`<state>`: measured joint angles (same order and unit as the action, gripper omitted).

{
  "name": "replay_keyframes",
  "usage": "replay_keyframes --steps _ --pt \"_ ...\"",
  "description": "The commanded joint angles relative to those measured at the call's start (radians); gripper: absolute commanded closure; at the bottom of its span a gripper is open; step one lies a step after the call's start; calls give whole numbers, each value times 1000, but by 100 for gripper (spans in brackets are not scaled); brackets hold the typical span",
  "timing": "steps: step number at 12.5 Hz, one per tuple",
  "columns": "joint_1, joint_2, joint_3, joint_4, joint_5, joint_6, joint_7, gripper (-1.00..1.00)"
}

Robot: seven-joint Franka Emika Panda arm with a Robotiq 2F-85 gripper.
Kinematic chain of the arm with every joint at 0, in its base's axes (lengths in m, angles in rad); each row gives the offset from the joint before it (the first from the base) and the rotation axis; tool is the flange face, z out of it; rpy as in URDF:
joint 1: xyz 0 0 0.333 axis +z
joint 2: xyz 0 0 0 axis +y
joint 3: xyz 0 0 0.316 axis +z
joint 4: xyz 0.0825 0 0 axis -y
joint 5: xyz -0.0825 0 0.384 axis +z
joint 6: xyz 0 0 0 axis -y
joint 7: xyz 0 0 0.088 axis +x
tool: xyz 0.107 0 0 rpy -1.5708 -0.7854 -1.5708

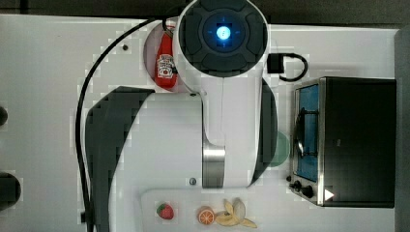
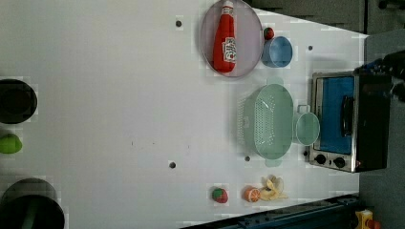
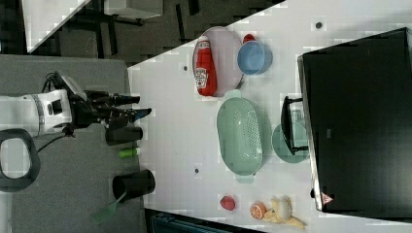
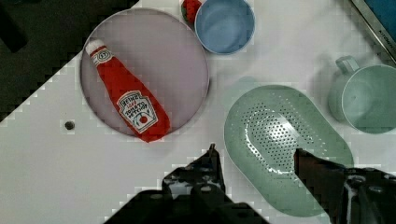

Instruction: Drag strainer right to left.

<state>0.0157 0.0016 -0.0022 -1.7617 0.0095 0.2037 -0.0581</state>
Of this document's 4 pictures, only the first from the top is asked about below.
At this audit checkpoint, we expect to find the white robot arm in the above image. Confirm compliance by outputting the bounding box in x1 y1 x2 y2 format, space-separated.
81 0 278 232

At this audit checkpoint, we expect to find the red ketchup bottle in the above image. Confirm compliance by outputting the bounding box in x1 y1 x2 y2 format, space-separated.
155 19 177 89

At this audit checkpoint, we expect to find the green mug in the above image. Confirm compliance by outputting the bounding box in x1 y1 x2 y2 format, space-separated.
270 131 290 167

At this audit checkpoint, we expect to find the pink round plate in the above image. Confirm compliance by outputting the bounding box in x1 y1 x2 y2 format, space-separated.
143 18 189 93

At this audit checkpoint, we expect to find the toy orange half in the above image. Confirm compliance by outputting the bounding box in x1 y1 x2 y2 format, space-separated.
197 206 215 225

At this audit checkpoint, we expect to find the toy strawberry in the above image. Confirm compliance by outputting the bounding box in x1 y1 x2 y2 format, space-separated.
157 203 174 220

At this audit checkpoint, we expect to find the toy peeled banana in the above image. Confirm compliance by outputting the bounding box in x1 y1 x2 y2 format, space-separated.
216 198 257 228

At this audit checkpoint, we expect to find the black silver toaster oven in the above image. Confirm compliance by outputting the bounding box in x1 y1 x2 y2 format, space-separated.
287 76 396 208

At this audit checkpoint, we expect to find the black round container upper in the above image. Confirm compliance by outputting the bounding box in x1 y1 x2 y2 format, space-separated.
0 106 8 126

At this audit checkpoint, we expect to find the black round container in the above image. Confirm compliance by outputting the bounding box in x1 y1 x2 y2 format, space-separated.
0 172 21 211
0 106 8 126

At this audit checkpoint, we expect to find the black round container lower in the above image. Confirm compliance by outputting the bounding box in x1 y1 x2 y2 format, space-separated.
0 172 21 211

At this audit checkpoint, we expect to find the black camera with cable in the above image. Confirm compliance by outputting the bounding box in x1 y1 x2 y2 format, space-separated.
267 53 308 82

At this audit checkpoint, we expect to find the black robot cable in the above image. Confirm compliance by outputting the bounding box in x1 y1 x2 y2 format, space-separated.
74 16 159 232

